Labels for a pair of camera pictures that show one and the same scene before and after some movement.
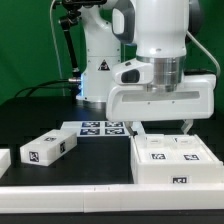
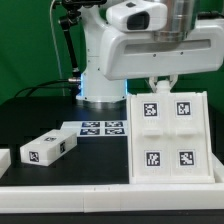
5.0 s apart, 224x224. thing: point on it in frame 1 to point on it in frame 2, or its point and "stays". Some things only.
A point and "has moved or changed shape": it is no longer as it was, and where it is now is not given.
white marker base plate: x=98 y=128 stays
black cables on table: x=34 y=87 stays
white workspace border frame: x=107 y=198 stays
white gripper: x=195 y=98 to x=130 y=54
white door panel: x=188 y=148 has moved or changed shape
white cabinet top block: x=49 y=147 stays
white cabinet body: x=173 y=159 has moved or changed shape
